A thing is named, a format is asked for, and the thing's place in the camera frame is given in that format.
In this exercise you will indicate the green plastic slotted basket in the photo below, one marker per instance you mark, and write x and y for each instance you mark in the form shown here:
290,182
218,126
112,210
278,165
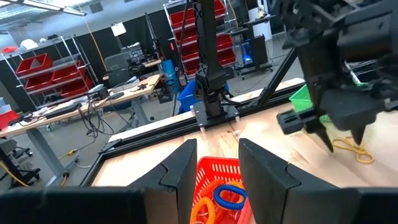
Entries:
300,99

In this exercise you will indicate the black computer cart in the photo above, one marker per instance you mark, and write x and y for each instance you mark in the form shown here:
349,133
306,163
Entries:
258,49

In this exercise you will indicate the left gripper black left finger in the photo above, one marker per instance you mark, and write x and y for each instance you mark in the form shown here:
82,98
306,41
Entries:
77,205

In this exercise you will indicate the white paper sign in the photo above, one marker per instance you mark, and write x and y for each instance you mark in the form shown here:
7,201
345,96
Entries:
118,29

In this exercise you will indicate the red plastic slotted basket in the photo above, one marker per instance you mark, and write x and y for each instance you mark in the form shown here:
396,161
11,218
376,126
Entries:
217,168

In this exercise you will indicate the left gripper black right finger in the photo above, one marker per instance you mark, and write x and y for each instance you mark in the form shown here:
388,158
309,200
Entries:
311,205

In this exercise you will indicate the tall rack with red bins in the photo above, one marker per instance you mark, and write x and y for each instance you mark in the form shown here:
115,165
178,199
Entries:
183,18

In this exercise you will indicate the blue plastic storage bin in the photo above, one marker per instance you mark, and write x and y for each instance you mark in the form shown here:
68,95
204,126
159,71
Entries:
186,96

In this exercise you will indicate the wooden office desk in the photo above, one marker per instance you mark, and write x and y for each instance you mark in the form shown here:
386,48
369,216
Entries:
56,115

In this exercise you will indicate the long ceiling light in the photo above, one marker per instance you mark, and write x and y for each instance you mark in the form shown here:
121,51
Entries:
46,7

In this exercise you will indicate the grey office chair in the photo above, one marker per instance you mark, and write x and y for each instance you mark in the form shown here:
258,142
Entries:
116,67

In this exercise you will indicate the thin yellow rubber band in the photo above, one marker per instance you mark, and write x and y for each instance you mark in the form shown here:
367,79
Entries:
357,149

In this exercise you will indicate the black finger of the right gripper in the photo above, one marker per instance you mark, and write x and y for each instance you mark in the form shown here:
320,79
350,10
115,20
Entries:
351,112
320,130

